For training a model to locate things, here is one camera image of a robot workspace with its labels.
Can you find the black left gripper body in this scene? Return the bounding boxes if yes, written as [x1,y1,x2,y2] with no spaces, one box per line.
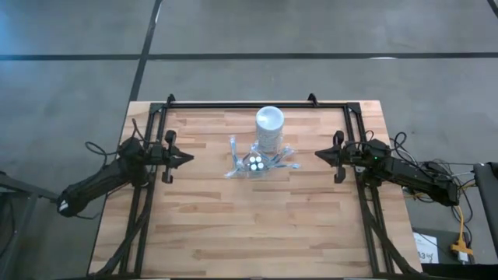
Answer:
[148,142,171,167]

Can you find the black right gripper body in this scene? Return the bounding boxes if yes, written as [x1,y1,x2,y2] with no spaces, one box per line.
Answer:
[341,144,367,167]

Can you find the white plastic cup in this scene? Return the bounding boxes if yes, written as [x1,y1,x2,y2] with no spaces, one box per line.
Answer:
[254,105,286,153]

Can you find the clear plastic organizer tray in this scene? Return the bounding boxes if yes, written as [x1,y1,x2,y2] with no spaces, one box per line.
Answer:
[225,149,274,180]

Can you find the white paper sheet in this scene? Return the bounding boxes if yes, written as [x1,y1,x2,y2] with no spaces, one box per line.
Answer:
[412,232,440,264]

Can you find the black metal stand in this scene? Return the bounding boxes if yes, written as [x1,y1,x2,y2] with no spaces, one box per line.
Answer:
[0,170,63,279]

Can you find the black floor mat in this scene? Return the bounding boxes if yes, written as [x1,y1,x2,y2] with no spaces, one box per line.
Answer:
[411,226,476,265]

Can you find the black equipment case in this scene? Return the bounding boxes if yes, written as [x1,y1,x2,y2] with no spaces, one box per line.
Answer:
[472,161,498,265]

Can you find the yellow plug splitter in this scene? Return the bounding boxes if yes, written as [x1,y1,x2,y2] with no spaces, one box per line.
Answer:
[451,240,475,256]

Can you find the black box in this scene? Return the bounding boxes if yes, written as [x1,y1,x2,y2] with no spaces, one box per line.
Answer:
[422,263,498,280]

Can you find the black aluminium table frame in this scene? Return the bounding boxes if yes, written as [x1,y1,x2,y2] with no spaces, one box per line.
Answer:
[88,101,427,279]

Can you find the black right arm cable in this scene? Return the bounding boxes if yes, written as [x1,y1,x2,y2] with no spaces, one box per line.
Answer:
[363,130,429,168]

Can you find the yellow floor cable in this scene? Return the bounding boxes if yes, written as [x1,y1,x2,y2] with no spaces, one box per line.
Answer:
[404,182,478,250]

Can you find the black floor cable bundle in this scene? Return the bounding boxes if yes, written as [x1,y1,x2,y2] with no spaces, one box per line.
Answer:
[400,157,478,242]

